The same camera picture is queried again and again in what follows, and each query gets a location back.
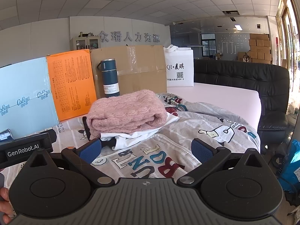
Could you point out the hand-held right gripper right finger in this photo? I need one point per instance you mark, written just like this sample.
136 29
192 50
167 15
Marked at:
201 150

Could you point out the black smartphone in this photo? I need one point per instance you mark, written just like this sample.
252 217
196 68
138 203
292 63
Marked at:
5 134

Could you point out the white garment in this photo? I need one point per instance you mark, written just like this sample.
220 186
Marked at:
131 138

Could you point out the pink knit sweater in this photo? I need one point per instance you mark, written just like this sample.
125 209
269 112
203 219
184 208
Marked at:
121 112

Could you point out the white tote bag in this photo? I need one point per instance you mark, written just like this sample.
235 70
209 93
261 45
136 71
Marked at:
179 63

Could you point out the light blue foam board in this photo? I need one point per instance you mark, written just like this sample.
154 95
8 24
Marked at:
23 86

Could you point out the black garment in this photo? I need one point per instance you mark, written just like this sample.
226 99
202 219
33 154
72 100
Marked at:
85 126

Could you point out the black leather sofa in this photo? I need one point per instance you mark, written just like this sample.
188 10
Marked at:
257 75

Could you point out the stack of cardboard boxes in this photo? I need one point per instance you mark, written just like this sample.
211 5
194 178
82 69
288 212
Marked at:
257 49

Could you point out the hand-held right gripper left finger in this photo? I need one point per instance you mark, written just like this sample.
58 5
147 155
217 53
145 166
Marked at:
90 148

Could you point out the window frame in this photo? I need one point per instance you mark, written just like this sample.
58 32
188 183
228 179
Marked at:
287 28

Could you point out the grey glass-door cabinet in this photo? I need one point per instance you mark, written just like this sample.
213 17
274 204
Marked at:
82 43

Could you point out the orange printed board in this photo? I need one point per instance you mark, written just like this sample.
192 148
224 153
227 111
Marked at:
70 82

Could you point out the person's left hand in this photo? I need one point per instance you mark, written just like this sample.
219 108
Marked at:
2 194

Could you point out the blue plastic bag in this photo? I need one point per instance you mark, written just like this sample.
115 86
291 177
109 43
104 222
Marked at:
291 164

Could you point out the dark blue vacuum bottle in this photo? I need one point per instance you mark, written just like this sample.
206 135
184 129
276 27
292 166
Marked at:
110 79

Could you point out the pink foam mattress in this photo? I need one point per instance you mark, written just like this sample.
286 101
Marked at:
222 96

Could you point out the brown cardboard box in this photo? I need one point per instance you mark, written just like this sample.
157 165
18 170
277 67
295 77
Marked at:
140 70

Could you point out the printed blanket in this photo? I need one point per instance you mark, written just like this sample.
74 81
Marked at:
187 126

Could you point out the grey wall lettering sign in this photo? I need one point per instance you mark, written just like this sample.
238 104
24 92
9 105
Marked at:
131 37

